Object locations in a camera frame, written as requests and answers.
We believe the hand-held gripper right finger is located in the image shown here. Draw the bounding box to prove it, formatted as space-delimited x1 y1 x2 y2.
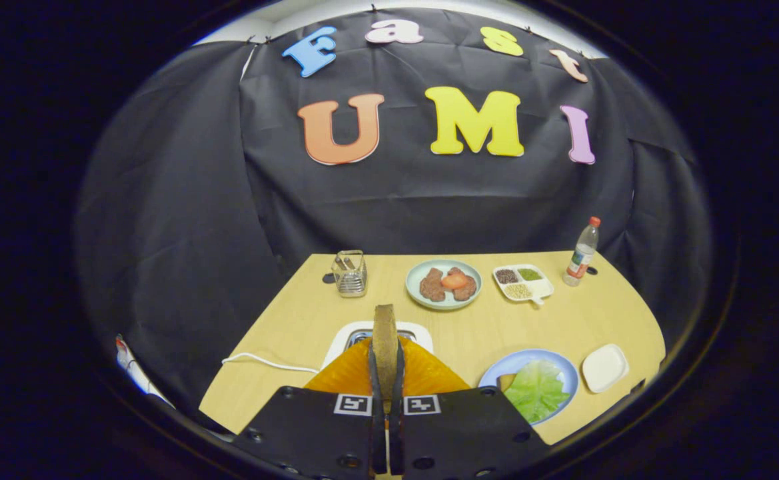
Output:
387 337 551 480

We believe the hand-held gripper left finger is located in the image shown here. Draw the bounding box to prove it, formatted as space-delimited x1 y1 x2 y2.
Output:
236 337 388 480

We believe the rounded brown toast slice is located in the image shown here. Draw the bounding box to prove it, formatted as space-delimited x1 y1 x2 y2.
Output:
371 304 400 401

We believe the green lettuce leaf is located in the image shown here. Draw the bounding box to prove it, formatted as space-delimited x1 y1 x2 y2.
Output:
502 360 572 423

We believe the white toaster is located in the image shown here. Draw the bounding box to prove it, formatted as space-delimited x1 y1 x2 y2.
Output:
321 321 434 371

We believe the pale green round plate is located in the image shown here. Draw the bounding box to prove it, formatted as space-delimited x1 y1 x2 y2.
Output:
405 259 483 311

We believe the blue round plate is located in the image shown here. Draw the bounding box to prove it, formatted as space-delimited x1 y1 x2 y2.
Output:
478 349 580 426

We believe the brown meat patty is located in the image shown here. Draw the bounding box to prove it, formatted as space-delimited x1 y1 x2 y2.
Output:
447 267 478 301
419 267 448 302

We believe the white divided dish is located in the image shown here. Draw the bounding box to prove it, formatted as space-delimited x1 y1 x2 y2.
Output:
492 264 555 307

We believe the small white square plate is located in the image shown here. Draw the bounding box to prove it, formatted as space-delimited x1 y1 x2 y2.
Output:
581 343 630 394

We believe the black backdrop cloth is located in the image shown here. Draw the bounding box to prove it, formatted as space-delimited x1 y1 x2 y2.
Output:
76 7 713 414

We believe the clear plastic bottle red cap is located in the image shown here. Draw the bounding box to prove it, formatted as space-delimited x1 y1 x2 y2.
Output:
562 216 602 287

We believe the white and red object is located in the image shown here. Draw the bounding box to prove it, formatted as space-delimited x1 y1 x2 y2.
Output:
115 333 177 409

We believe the white toaster cable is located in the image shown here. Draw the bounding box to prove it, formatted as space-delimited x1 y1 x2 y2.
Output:
221 353 321 374

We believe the metal wire utensil holder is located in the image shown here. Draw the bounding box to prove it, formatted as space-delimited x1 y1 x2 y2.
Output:
331 250 369 298

